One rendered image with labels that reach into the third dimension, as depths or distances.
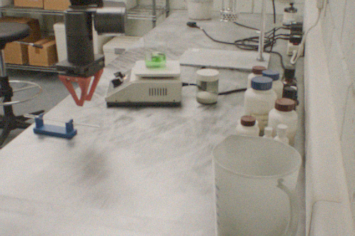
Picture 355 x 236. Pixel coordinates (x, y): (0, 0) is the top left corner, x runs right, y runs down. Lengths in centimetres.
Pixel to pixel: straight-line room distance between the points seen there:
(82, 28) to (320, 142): 51
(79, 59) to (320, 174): 54
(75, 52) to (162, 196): 35
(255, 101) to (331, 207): 44
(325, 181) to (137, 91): 65
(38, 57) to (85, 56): 282
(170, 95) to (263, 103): 29
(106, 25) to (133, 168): 29
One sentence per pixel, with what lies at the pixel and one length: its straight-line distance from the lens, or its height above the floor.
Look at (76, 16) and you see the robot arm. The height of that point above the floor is 103.
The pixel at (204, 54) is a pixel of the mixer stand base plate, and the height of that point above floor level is 76.
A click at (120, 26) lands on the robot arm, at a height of 101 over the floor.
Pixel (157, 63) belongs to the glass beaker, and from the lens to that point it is 129.
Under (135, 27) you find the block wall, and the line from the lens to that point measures 393.
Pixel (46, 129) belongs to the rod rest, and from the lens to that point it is 116.
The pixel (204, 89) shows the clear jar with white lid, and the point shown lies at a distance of 129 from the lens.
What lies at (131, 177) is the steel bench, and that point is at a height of 75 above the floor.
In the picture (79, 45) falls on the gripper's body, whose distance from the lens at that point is 103.
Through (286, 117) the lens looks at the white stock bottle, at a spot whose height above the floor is 83.
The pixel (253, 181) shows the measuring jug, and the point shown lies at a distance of 67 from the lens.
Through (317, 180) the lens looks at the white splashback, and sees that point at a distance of 77.
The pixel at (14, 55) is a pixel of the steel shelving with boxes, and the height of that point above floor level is 20.
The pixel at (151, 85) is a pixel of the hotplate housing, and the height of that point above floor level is 81.
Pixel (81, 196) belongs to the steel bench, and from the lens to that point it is 91.
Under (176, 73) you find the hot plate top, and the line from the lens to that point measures 127.
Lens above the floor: 123
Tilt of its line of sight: 23 degrees down
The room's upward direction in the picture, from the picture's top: 1 degrees clockwise
